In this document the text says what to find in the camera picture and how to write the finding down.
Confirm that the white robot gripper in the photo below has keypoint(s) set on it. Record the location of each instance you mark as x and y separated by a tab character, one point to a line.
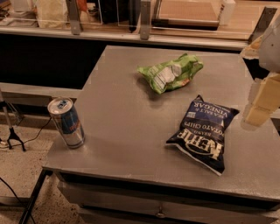
271	48

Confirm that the blue Kettle chip bag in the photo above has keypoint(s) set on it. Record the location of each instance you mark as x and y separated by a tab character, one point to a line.
201	134

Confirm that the green chip bag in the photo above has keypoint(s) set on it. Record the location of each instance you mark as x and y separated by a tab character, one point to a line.
171	75

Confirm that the beige paper bag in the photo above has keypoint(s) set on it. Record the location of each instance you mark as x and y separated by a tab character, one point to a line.
51	14

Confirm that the grey table drawer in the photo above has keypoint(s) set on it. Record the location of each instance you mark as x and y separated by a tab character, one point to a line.
109	205

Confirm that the Red Bull energy drink can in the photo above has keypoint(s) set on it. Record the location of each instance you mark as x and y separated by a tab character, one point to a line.
67	121

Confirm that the black table leg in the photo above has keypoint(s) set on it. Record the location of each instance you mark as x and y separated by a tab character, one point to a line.
27	214

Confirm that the black tripod stand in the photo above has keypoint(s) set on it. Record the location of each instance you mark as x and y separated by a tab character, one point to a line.
13	135

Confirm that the dark metal shelf bracket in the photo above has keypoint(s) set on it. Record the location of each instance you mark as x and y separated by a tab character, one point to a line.
263	23

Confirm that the grey metal shelf bracket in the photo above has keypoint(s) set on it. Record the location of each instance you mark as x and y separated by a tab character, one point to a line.
145	19
74	17

